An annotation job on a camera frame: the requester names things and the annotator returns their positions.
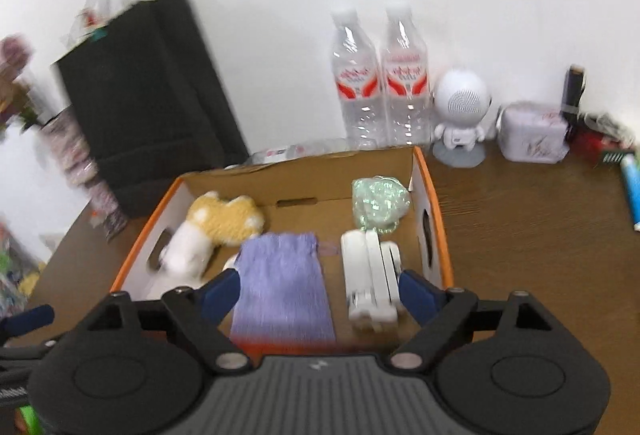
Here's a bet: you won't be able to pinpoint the white folding plastic device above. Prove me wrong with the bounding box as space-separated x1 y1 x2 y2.
341 230 404 332

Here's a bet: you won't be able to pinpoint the purple fabric pouch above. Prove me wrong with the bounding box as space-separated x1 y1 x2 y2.
231 233 335 345

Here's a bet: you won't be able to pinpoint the white and yellow plush toy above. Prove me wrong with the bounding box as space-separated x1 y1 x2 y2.
158 191 266 281

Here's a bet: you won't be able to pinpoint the iridescent plastic bag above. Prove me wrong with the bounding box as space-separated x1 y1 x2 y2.
352 176 411 235

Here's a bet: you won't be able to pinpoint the green foam roll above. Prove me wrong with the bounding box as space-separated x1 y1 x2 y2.
15 406 44 435

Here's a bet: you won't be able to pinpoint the red cardboard box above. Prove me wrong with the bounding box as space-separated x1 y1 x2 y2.
108 144 456 361

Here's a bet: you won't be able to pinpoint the white tin box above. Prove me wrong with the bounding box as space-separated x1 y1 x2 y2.
496 101 568 164

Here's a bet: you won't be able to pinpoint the white robot speaker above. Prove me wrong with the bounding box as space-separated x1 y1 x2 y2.
432 69 491 168

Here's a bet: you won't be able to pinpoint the red and green box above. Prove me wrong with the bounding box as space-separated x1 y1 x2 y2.
567 122 634 165

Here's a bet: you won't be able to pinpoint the black paper bag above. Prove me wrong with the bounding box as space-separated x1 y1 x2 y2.
55 0 250 218

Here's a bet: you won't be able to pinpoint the blue white tube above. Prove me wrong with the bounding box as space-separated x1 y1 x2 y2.
620 153 640 233

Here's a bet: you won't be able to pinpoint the right water bottle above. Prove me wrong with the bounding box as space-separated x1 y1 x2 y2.
381 5 431 147

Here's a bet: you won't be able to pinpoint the water bottle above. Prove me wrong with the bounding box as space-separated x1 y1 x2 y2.
381 5 431 147
332 9 387 149

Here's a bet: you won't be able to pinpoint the left water bottle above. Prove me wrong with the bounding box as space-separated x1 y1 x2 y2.
332 9 387 149

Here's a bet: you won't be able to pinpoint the black flashlight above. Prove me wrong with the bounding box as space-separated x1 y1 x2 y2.
561 65 586 126

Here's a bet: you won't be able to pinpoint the dried pink flowers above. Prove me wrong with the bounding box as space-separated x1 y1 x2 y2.
1 34 43 132

